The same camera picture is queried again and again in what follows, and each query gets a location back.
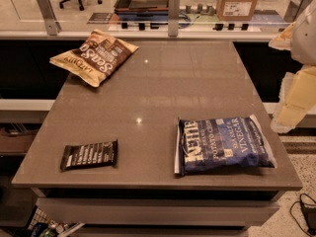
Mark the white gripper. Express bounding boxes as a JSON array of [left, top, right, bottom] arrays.
[[269, 0, 316, 133]]

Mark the dark chocolate rxbar wrapper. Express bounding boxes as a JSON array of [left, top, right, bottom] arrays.
[[60, 140, 119, 172]]

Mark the blue kettle chip bag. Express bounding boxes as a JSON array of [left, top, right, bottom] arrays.
[[174, 115, 277, 175]]

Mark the brown and yellow chip bag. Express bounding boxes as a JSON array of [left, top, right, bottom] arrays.
[[49, 30, 138, 87]]

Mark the cardboard box with label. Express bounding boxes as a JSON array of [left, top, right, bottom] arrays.
[[216, 0, 258, 21]]

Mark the stack of trays and books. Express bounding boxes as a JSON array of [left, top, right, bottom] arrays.
[[87, 0, 192, 30]]

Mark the right metal glass post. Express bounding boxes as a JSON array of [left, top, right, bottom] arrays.
[[283, 0, 315, 24]]

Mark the metal glass post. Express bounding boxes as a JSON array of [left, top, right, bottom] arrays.
[[37, 0, 61, 36], [283, 0, 315, 24], [168, 0, 180, 38]]

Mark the middle metal glass post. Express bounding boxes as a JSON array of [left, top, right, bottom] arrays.
[[168, 0, 180, 38]]

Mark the black cable and adapter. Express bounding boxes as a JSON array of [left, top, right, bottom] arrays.
[[289, 193, 316, 237]]

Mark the left metal glass post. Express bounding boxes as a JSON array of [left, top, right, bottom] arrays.
[[37, 0, 61, 36]]

